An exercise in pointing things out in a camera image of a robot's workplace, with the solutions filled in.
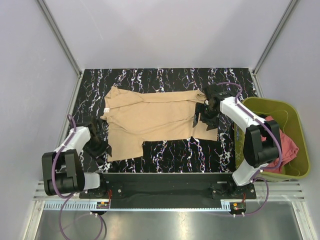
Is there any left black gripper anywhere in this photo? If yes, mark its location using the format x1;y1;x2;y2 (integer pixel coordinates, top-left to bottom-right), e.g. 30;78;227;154
83;136;112;163

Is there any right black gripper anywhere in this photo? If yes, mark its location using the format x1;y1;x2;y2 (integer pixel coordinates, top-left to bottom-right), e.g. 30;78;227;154
192;102;220;132

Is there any beige t shirt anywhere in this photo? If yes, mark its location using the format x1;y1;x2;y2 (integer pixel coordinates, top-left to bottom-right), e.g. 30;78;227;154
101;86;218;162

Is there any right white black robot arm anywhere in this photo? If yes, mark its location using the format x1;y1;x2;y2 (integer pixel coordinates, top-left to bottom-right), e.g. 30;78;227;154
193;84;282;199

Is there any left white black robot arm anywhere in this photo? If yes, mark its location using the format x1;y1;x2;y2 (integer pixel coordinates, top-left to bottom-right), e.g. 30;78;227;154
41;114;112;198

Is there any left small controller board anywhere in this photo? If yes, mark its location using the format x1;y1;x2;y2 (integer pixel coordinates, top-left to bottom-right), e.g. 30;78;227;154
96;201;111;209

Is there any small controller board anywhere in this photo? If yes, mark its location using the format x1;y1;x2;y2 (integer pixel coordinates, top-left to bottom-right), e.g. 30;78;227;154
231;202;247;211
96;201;111;209

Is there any olive green plastic bin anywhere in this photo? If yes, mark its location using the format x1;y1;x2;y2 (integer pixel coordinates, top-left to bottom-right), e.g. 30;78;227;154
242;97;310;182

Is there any pink t shirt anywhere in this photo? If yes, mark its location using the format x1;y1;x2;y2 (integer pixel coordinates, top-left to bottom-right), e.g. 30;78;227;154
264;129;299;174

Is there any right small controller board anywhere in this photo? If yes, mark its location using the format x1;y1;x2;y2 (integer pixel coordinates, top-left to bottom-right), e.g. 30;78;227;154
231;202;247;211

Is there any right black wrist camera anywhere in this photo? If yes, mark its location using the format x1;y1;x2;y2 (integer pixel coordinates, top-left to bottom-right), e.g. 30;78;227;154
203;84;222;100

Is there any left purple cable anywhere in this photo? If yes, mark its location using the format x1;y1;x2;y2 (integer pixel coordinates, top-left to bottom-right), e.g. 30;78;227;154
49;114;107;239

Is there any purple cable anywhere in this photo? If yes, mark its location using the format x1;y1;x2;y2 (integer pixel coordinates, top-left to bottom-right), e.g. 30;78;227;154
49;114;107;239
216;81;283;216

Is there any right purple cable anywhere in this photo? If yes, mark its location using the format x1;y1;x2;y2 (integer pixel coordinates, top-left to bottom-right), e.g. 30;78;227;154
216;81;283;216

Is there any right aluminium corner post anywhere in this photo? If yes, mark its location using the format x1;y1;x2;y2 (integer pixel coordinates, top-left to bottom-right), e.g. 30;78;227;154
252;0;301;76

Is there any aluminium corner post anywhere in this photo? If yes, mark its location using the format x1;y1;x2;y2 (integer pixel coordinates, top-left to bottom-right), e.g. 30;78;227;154
252;0;301;76
36;0;85;77

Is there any aluminium frame rail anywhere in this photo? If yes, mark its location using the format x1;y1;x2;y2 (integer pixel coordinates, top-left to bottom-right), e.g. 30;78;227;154
33;181;306;211

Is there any left aluminium corner post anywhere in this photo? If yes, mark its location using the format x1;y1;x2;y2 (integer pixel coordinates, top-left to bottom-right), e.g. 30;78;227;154
36;0;85;77

